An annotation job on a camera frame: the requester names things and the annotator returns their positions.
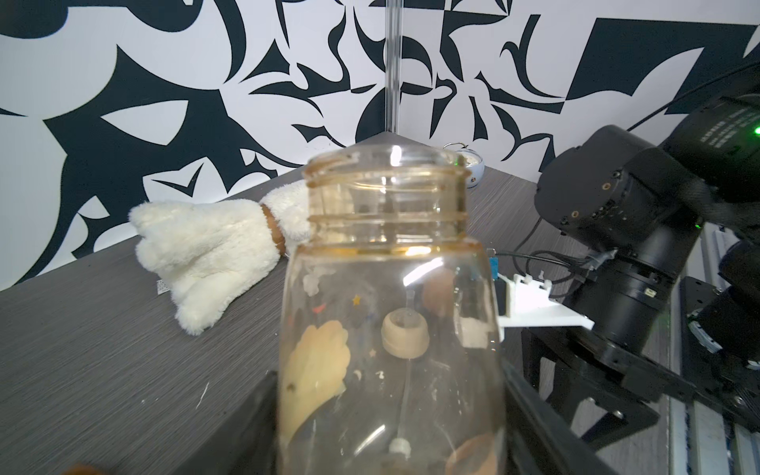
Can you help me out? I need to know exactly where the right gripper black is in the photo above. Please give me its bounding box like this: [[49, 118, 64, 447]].
[[522, 328, 695, 445]]

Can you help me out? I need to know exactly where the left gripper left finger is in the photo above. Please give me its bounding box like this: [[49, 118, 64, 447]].
[[173, 371, 277, 475]]

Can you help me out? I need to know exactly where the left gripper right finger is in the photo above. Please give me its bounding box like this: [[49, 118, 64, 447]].
[[501, 361, 616, 475]]

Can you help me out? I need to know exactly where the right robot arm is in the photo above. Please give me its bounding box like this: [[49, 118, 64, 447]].
[[522, 63, 759, 449]]

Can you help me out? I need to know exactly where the white plush dog toy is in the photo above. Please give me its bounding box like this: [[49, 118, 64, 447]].
[[129, 180, 310, 336]]

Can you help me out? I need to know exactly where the light blue alarm clock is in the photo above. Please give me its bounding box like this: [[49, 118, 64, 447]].
[[443, 142, 486, 189]]

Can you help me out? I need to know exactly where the aluminium cage frame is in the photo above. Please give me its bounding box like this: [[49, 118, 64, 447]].
[[385, 0, 404, 134]]

